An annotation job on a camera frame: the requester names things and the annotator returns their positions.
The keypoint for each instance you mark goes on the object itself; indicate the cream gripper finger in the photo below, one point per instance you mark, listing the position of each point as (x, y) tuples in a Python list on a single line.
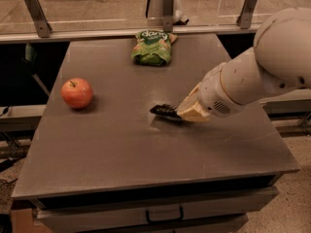
[(193, 112), (190, 102)]

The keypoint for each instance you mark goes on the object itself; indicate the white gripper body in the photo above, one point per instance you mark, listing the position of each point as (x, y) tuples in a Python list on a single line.
[(212, 93)]

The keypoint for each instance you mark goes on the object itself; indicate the black rxbar chocolate bar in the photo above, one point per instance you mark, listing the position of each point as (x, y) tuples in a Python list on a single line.
[(166, 111)]

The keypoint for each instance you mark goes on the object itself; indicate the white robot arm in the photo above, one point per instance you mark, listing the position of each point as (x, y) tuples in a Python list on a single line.
[(278, 62)]

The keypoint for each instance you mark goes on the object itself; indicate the red apple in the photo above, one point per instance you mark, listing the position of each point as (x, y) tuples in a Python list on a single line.
[(77, 93)]

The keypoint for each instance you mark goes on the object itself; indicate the green chip bag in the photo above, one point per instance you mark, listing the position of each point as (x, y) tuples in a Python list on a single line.
[(153, 48)]

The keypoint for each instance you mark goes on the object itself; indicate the right metal bracket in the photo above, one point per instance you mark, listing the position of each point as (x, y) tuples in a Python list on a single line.
[(244, 21)]

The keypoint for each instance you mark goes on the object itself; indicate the metal bracket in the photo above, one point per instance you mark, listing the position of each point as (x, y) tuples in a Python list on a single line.
[(167, 15), (244, 21), (42, 26)]

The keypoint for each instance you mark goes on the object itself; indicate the metal rail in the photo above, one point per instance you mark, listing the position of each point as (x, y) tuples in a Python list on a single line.
[(85, 35)]

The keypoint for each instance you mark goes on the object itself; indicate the grey drawer with black handle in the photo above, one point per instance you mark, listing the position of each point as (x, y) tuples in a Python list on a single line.
[(221, 212)]

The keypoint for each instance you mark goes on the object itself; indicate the middle metal bracket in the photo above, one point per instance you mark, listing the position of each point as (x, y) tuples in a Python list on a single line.
[(167, 15)]

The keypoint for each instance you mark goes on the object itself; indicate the left metal bracket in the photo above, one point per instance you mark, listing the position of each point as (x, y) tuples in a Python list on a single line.
[(42, 26)]

